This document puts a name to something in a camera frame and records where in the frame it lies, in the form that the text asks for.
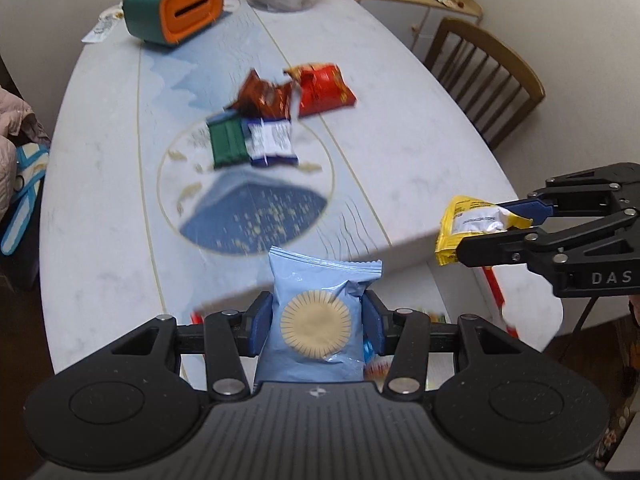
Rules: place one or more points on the dark blue white-label packet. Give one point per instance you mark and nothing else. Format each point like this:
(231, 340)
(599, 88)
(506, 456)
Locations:
(270, 142)

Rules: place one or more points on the wooden chair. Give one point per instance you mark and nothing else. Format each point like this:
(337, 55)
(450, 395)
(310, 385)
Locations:
(490, 75)

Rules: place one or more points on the green snack packet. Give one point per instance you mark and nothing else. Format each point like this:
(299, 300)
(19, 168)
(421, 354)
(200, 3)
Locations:
(227, 142)

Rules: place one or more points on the yellow snack packet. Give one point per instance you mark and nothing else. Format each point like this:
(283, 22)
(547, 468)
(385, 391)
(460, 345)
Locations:
(455, 225)

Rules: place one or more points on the light blue cookie packet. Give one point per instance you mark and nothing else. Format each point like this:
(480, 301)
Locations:
(315, 320)

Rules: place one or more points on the green orange tissue box organizer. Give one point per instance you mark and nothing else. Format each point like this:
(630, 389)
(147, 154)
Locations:
(185, 10)

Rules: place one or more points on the blue white striped bag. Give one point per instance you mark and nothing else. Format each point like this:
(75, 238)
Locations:
(25, 185)

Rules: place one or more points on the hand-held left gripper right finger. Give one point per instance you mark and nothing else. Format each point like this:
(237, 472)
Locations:
(372, 322)

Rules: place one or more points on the red snack packet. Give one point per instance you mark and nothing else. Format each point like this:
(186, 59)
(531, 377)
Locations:
(325, 90)

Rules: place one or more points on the pink jacket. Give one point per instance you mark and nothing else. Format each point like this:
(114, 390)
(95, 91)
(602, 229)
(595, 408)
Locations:
(15, 125)

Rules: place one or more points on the white storage box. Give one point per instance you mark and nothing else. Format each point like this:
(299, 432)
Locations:
(525, 300)

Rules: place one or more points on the brown snack packet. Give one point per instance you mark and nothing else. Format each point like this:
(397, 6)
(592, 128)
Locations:
(265, 97)

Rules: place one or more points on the white paper packet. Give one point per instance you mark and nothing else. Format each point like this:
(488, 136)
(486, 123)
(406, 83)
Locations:
(102, 25)

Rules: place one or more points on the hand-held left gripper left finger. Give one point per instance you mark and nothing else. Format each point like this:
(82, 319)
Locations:
(260, 322)

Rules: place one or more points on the wooden corner shelf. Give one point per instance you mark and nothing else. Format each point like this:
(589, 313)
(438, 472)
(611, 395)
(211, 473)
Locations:
(400, 2)

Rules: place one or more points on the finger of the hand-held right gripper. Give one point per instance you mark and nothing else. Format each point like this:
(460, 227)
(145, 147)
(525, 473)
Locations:
(500, 252)
(532, 208)

